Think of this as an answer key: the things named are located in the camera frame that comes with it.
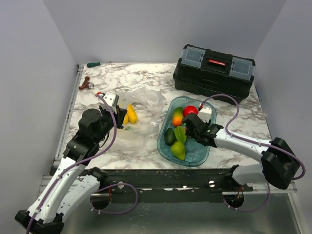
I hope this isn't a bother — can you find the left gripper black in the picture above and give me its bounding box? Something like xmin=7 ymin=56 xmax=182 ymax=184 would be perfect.
xmin=95 ymin=104 xmax=128 ymax=144

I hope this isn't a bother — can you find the red fake fruit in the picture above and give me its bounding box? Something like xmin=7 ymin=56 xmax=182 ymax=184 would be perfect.
xmin=183 ymin=105 xmax=198 ymax=117

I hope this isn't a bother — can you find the light green fake pear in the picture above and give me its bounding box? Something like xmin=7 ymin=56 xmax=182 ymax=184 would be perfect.
xmin=170 ymin=141 xmax=186 ymax=160

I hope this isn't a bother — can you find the orange green fake mango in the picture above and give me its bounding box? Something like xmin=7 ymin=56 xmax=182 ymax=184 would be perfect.
xmin=172 ymin=107 xmax=184 ymax=127

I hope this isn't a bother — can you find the dark green fake avocado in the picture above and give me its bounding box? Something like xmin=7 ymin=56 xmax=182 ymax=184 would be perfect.
xmin=164 ymin=128 xmax=176 ymax=146

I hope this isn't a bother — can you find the translucent printed plastic bag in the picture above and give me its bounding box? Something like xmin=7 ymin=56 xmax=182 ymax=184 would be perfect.
xmin=112 ymin=87 xmax=167 ymax=152

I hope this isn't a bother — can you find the yellow fake fruit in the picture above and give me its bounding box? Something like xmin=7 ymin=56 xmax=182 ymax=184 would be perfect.
xmin=123 ymin=114 xmax=129 ymax=125

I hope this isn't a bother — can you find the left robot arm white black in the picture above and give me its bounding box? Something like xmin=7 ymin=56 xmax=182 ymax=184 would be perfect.
xmin=15 ymin=107 xmax=127 ymax=234

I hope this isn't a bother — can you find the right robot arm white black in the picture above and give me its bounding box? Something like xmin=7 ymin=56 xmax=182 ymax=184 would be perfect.
xmin=182 ymin=114 xmax=300 ymax=191

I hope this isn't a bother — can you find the teal transparent plastic tray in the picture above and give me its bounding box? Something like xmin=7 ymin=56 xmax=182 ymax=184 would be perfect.
xmin=156 ymin=96 xmax=210 ymax=167

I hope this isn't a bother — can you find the brown water tap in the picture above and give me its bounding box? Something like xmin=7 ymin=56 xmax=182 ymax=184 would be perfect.
xmin=78 ymin=76 xmax=94 ymax=90

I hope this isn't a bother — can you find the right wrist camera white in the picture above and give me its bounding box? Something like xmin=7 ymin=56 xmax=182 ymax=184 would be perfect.
xmin=197 ymin=106 xmax=212 ymax=123

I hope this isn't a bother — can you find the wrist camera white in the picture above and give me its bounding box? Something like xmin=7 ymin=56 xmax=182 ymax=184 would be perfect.
xmin=99 ymin=92 xmax=119 ymax=114
xmin=197 ymin=106 xmax=212 ymax=123

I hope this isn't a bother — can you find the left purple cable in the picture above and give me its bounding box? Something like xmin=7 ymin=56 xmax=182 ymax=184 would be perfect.
xmin=26 ymin=92 xmax=139 ymax=234

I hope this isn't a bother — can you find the purple cable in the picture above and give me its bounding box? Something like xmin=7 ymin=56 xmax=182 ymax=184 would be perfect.
xmin=26 ymin=92 xmax=139 ymax=234
xmin=198 ymin=94 xmax=307 ymax=212

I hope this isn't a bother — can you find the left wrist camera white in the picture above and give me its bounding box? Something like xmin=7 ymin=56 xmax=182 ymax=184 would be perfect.
xmin=99 ymin=92 xmax=119 ymax=114

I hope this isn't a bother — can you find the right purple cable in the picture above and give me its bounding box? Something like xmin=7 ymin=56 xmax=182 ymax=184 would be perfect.
xmin=198 ymin=94 xmax=307 ymax=212

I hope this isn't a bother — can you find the green handled screwdriver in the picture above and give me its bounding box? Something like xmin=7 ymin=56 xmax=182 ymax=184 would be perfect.
xmin=86 ymin=61 xmax=112 ymax=68

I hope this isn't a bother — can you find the black toolbox red handle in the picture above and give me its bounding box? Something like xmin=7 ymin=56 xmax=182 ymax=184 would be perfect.
xmin=173 ymin=44 xmax=255 ymax=103

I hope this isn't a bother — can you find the black mounting base rail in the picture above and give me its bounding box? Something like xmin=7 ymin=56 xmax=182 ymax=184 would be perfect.
xmin=82 ymin=169 xmax=252 ymax=207

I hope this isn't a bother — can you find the aluminium frame rail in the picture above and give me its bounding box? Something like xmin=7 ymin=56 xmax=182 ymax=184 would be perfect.
xmin=243 ymin=173 xmax=298 ymax=195

